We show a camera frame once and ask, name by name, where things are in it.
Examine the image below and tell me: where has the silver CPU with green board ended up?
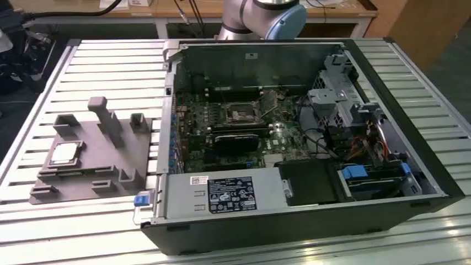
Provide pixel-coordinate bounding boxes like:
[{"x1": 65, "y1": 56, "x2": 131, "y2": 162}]
[{"x1": 51, "y1": 142, "x2": 85, "y2": 165}]

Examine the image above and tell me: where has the CPU socket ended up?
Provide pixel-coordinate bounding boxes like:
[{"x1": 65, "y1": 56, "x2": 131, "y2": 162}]
[{"x1": 225, "y1": 102, "x2": 265, "y2": 125}]

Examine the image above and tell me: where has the grey parts rack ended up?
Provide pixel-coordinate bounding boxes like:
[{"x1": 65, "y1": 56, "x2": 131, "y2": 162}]
[{"x1": 29, "y1": 96, "x2": 155, "y2": 206}]

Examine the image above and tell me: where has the green RAM stick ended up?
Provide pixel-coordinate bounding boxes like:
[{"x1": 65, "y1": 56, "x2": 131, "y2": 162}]
[{"x1": 55, "y1": 168, "x2": 113, "y2": 176}]

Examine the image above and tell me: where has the black graphics card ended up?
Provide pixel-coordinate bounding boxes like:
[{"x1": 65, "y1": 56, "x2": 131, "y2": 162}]
[{"x1": 213, "y1": 134, "x2": 261, "y2": 154}]

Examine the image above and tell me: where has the grey power supply with label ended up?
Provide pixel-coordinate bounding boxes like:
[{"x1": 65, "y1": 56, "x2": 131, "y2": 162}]
[{"x1": 157, "y1": 167, "x2": 292, "y2": 221}]

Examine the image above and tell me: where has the metal socket cover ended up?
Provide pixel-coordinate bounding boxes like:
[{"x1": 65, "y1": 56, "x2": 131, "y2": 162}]
[{"x1": 257, "y1": 89, "x2": 282, "y2": 112}]

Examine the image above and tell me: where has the metal locking lever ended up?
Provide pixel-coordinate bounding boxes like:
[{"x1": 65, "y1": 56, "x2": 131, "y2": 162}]
[{"x1": 262, "y1": 102, "x2": 283, "y2": 117}]

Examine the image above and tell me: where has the small silver heatsink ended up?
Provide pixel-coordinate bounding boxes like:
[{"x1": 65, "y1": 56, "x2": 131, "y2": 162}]
[{"x1": 263, "y1": 153, "x2": 288, "y2": 164}]

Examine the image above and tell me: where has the green motherboard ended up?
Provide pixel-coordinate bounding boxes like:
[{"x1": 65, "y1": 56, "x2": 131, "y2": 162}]
[{"x1": 173, "y1": 90, "x2": 314, "y2": 173}]

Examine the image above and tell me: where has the grey metal drive cage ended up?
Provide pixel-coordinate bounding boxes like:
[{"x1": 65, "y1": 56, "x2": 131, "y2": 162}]
[{"x1": 308, "y1": 54, "x2": 388, "y2": 130}]

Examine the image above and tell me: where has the black PC case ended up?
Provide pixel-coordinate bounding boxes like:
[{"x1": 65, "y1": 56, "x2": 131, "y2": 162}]
[{"x1": 139, "y1": 38, "x2": 468, "y2": 256}]

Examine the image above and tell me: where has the hard disk in blue carrier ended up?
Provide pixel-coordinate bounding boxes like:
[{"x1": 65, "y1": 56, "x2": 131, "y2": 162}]
[{"x1": 338, "y1": 162, "x2": 412, "y2": 199}]

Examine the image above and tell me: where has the brown wooden cabinet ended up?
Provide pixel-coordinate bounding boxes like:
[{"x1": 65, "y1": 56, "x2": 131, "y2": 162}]
[{"x1": 368, "y1": 0, "x2": 471, "y2": 73}]

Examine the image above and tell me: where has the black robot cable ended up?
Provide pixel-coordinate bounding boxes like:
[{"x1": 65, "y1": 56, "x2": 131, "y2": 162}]
[{"x1": 21, "y1": 0, "x2": 125, "y2": 19}]

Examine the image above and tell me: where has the cable with silver plug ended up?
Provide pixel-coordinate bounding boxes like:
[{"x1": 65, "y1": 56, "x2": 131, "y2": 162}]
[{"x1": 174, "y1": 0, "x2": 193, "y2": 26}]

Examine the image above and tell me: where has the black cable in case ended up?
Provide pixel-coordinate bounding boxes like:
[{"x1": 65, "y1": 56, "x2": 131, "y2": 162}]
[{"x1": 297, "y1": 96, "x2": 346, "y2": 161}]

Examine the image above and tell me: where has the black plastic duct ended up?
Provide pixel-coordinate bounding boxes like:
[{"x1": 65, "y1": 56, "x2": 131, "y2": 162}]
[{"x1": 275, "y1": 159, "x2": 357, "y2": 207}]

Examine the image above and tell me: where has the orange and yellow wire bundle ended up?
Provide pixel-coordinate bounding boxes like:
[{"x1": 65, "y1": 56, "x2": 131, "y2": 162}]
[{"x1": 346, "y1": 118, "x2": 394, "y2": 162}]

